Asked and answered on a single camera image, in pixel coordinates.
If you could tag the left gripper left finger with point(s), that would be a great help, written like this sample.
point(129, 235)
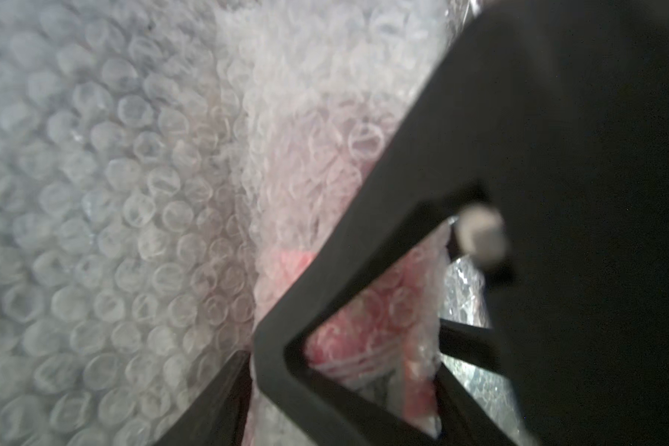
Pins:
point(218, 415)

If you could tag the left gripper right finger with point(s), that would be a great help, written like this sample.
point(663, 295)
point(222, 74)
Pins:
point(464, 422)

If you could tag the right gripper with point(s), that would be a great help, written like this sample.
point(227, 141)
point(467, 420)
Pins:
point(556, 114)

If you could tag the pink wine bottle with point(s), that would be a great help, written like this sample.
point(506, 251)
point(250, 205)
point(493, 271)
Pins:
point(347, 351)

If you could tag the bubble wrap sheet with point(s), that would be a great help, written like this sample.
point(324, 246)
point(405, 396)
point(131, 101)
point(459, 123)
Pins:
point(167, 169)

